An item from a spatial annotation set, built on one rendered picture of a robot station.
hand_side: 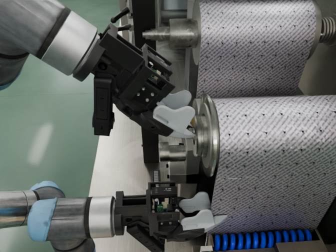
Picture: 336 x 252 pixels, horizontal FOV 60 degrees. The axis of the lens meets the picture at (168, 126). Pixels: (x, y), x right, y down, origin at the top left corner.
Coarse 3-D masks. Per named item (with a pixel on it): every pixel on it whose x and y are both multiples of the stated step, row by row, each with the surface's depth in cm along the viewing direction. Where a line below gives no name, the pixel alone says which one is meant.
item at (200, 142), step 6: (204, 114) 51; (192, 120) 52; (198, 120) 49; (204, 120) 49; (198, 126) 48; (204, 126) 48; (198, 132) 48; (204, 132) 48; (192, 138) 53; (198, 138) 48; (204, 138) 48; (192, 144) 53; (198, 144) 48; (204, 144) 48; (198, 150) 49; (204, 150) 49; (198, 156) 51
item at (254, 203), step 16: (272, 176) 50; (288, 176) 50; (304, 176) 51; (320, 176) 51; (224, 192) 52; (240, 192) 52; (256, 192) 53; (272, 192) 53; (288, 192) 53; (304, 192) 54; (320, 192) 54; (224, 208) 55; (240, 208) 56; (256, 208) 56; (272, 208) 56; (288, 208) 57; (304, 208) 57; (320, 208) 57; (224, 224) 59; (240, 224) 59; (256, 224) 60; (272, 224) 60; (288, 224) 60; (304, 224) 61
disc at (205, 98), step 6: (204, 96) 50; (204, 102) 51; (210, 102) 46; (210, 108) 46; (210, 114) 46; (210, 120) 46; (216, 138) 44; (216, 144) 44; (216, 150) 45; (210, 162) 47; (204, 168) 53; (210, 168) 48; (210, 174) 48
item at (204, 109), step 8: (200, 112) 54; (208, 112) 47; (208, 120) 47; (216, 120) 46; (208, 128) 47; (216, 128) 46; (208, 136) 47; (216, 136) 46; (208, 144) 47; (208, 152) 48; (216, 152) 47; (208, 160) 48; (216, 160) 48
